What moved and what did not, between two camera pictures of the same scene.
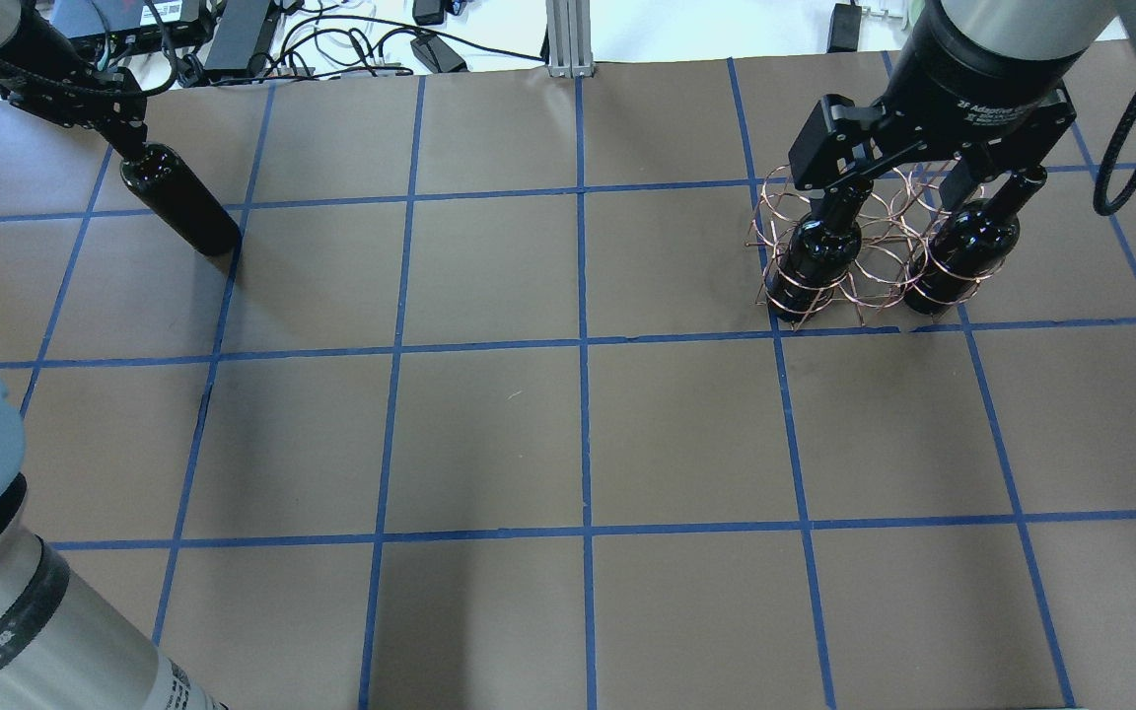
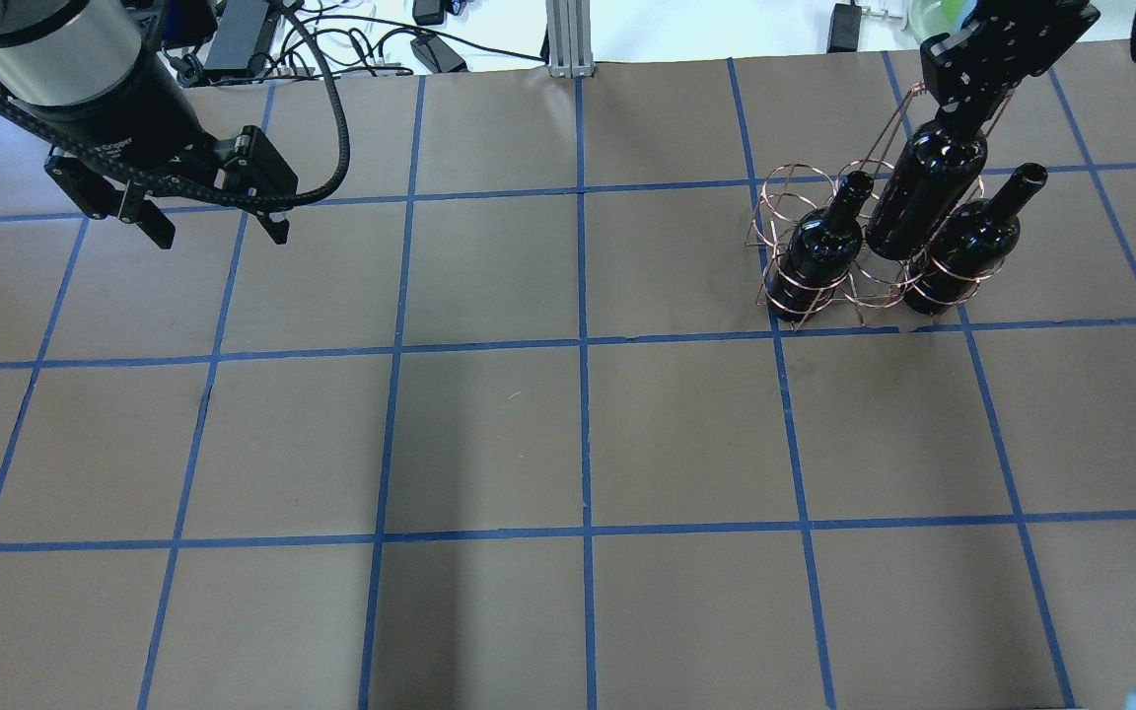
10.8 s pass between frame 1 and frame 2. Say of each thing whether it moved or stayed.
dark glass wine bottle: moved
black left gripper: moved
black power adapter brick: stayed
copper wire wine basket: stayed
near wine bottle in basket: stayed
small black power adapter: stayed
